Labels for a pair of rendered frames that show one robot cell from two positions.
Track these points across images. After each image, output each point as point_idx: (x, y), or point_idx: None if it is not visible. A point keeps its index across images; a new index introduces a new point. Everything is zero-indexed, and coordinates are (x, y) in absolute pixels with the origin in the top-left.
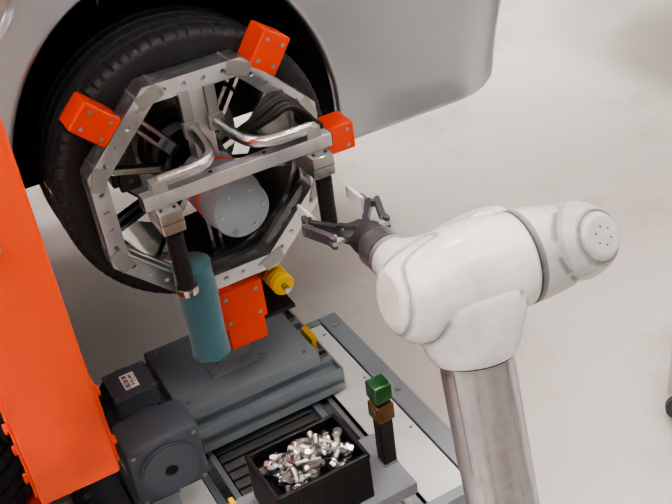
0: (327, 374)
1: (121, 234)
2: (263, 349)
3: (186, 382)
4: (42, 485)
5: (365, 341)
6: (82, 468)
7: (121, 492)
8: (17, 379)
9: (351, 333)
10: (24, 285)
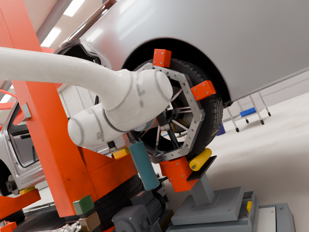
0: (237, 226)
1: (126, 134)
2: (215, 203)
3: (184, 208)
4: (57, 208)
5: (304, 225)
6: (65, 207)
7: None
8: (44, 165)
9: (286, 215)
10: (38, 131)
